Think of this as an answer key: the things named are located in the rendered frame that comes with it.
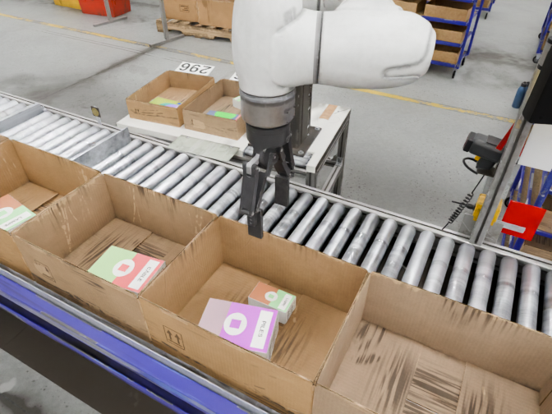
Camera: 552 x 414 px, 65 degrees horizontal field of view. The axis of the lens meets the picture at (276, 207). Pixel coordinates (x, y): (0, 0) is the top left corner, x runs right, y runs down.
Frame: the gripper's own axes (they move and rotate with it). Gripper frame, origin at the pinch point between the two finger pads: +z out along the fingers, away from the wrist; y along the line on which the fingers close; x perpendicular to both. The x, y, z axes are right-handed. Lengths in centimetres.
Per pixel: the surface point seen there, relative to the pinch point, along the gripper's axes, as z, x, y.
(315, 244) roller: 45, 5, 39
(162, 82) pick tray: 39, 124, 107
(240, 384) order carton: 27.7, -4.7, -21.1
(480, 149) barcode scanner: 13, -34, 68
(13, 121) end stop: 44, 166, 47
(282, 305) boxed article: 26.2, -3.7, -0.8
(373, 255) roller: 44, -14, 43
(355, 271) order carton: 16.0, -17.0, 7.6
